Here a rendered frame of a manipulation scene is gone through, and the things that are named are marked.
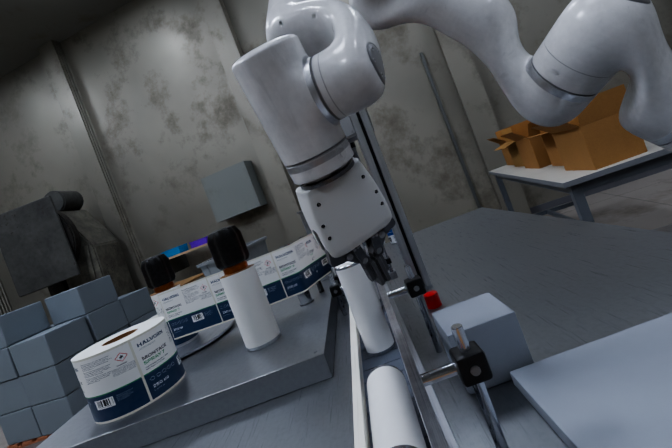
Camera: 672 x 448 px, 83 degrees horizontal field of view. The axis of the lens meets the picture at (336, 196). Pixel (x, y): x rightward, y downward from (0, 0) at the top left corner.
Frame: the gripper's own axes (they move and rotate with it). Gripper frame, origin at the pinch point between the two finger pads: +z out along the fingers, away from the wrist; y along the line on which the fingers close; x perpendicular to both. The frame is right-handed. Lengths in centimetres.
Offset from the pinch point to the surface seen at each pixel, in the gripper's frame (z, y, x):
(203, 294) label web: 15, 31, -70
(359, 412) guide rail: 8.7, 12.4, 8.9
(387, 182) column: 7, -27, -44
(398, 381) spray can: 8.9, 6.6, 8.9
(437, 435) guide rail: 0.6, 8.7, 23.6
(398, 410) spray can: 6.5, 9.1, 14.3
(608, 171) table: 83, -158, -83
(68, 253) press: 35, 206, -537
